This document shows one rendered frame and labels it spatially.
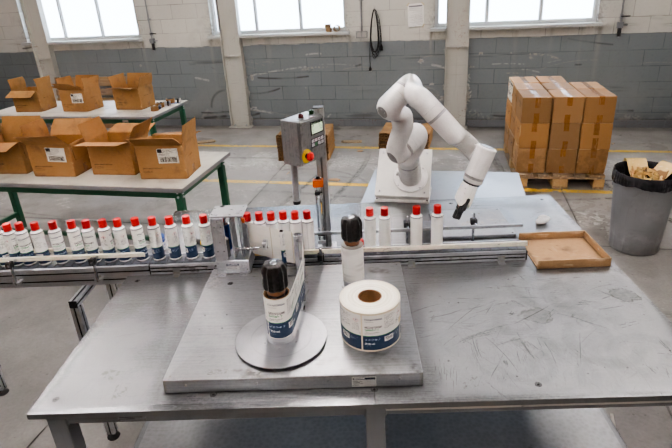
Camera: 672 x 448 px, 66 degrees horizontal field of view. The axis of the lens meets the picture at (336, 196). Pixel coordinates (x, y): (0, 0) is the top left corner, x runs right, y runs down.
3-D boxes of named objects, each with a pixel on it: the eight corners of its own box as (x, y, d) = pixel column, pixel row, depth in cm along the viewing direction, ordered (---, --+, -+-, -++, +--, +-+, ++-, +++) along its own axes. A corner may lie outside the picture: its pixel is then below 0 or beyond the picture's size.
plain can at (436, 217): (431, 250, 225) (432, 207, 218) (429, 245, 230) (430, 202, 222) (443, 250, 225) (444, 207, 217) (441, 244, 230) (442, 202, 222)
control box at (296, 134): (283, 164, 218) (279, 119, 211) (308, 152, 231) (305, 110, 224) (302, 167, 213) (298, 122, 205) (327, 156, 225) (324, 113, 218)
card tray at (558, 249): (537, 269, 216) (538, 260, 215) (518, 240, 240) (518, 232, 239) (610, 266, 215) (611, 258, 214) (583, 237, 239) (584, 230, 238)
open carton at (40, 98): (7, 114, 589) (-3, 81, 575) (38, 104, 636) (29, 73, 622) (36, 114, 583) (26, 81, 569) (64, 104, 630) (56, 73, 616)
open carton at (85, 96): (54, 113, 581) (46, 80, 567) (80, 105, 618) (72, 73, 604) (84, 114, 571) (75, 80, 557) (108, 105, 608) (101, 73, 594)
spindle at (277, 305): (266, 345, 170) (256, 270, 159) (269, 328, 178) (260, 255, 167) (293, 344, 169) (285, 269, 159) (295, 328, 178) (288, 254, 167)
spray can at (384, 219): (379, 253, 226) (378, 210, 218) (378, 247, 231) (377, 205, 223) (391, 252, 226) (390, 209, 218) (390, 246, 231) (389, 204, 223)
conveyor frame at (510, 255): (150, 275, 229) (147, 265, 227) (158, 262, 239) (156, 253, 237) (526, 260, 223) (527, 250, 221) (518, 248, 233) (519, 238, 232)
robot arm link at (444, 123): (429, 118, 223) (477, 169, 225) (427, 124, 208) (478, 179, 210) (445, 103, 219) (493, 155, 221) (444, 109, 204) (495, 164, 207)
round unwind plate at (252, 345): (227, 372, 161) (226, 369, 160) (244, 314, 189) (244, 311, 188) (325, 369, 160) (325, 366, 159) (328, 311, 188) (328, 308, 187)
